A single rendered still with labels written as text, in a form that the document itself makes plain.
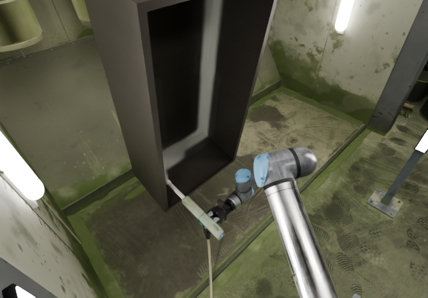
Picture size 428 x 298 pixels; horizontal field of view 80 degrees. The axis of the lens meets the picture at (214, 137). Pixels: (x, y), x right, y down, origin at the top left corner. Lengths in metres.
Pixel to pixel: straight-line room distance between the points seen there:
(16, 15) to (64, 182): 1.15
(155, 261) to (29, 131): 1.29
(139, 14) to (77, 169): 1.71
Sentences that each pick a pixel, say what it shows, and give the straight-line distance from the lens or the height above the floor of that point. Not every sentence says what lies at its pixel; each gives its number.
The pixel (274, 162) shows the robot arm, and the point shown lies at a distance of 0.91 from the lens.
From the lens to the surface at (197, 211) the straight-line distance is 1.45.
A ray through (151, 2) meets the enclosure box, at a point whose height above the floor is 1.63.
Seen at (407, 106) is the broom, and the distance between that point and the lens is 3.48.
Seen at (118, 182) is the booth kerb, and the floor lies 0.10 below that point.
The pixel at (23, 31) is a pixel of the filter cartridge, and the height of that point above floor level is 1.34.
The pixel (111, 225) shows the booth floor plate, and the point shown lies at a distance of 2.19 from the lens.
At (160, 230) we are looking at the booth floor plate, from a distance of 2.05.
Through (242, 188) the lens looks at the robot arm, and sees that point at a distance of 1.51.
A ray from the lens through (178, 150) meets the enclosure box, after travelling 1.84.
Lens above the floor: 1.79
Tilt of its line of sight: 42 degrees down
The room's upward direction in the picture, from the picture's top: 4 degrees counter-clockwise
